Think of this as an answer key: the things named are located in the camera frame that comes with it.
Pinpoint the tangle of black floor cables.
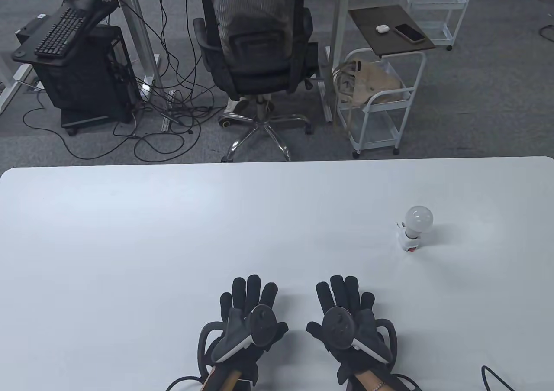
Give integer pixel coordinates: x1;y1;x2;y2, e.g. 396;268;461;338
22;0;217;162

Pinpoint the grey black right hand controller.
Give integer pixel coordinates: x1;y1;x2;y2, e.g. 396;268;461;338
322;307;393;363

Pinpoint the person's right hand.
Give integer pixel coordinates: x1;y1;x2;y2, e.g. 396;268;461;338
306;275;396;383

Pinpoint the white desk foot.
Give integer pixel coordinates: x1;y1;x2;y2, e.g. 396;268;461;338
0;55;31;114

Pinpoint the black computer tower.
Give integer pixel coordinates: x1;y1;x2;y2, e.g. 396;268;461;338
32;24;141;125

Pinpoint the beige cloth bag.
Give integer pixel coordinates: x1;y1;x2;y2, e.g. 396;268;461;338
332;59;411;108

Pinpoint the white light bulb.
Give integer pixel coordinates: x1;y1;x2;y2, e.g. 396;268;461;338
405;206;434;239

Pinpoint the black table cable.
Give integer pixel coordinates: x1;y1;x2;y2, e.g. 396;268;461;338
482;366;518;391

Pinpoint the black smartphone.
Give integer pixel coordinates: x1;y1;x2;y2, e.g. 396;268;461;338
394;23;425;44

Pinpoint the grey black hand controller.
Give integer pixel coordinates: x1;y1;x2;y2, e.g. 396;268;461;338
322;307;393;363
211;304;277;363

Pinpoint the person's right forearm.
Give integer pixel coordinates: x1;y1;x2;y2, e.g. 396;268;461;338
346;372;399;391

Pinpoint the person's left hand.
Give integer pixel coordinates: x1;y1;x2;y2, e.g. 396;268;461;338
203;275;289;385

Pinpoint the white standing desk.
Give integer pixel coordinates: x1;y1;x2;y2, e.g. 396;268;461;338
65;0;191;101
305;0;362;123

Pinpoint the white plug-in socket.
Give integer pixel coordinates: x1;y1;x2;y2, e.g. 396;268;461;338
396;222;421;252

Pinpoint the black keyboard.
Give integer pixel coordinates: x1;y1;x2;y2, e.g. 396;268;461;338
35;8;97;59

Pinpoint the grey black left hand controller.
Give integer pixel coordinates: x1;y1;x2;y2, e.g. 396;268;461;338
211;304;277;363

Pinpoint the dark brown wooden board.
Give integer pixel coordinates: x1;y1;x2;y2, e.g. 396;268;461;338
348;5;436;58

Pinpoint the black mesh office chair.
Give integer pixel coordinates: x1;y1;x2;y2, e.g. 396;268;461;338
193;0;321;163

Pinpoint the black glove cable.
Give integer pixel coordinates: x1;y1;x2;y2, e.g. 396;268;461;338
166;322;228;391
374;319;422;391

